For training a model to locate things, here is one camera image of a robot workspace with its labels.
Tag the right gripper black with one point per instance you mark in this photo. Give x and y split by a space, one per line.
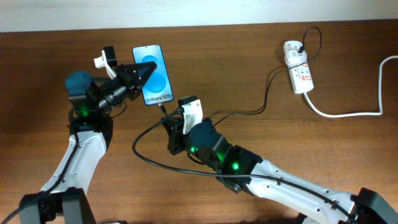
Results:
175 124

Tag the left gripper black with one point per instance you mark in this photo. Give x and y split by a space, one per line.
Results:
125 73

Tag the blue Galaxy smartphone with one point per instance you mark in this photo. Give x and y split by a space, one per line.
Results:
158 88

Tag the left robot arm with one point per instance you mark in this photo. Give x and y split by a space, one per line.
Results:
91 130

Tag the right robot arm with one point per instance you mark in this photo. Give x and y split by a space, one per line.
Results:
242 170

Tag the white charger plug adapter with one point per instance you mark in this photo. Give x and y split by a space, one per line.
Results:
293 57

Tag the white power strip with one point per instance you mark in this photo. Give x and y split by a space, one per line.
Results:
300 75

